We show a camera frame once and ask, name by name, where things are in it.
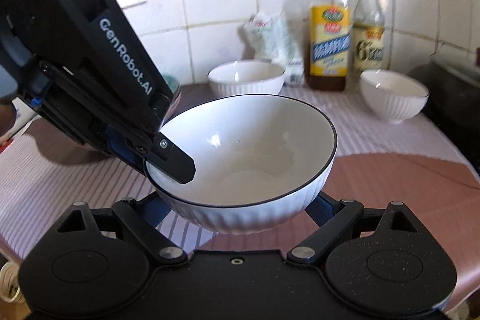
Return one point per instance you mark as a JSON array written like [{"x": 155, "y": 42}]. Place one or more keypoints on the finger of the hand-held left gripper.
[
  {"x": 174, "y": 164},
  {"x": 123, "y": 151}
]

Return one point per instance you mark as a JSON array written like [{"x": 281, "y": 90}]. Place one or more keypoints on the clear vinegar bottle yellow cap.
[{"x": 369, "y": 39}]

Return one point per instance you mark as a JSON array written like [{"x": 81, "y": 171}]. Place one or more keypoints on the striped patterned tablecloth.
[{"x": 375, "y": 140}]

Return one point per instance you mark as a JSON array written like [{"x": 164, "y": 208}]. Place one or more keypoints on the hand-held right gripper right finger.
[{"x": 322, "y": 209}]

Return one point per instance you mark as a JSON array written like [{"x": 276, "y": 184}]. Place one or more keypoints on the white ribbed bowl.
[
  {"x": 243, "y": 155},
  {"x": 243, "y": 78},
  {"x": 393, "y": 98}
]

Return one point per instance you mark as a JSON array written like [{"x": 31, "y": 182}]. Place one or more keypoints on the cooking wine bottle yellow label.
[{"x": 329, "y": 42}]

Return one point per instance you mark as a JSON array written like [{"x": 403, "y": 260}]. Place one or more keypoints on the white salt bag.
[{"x": 273, "y": 39}]

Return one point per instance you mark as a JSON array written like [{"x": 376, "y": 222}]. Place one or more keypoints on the black pot with glass lid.
[{"x": 450, "y": 95}]

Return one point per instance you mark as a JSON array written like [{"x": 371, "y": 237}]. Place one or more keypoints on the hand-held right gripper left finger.
[{"x": 157, "y": 209}]

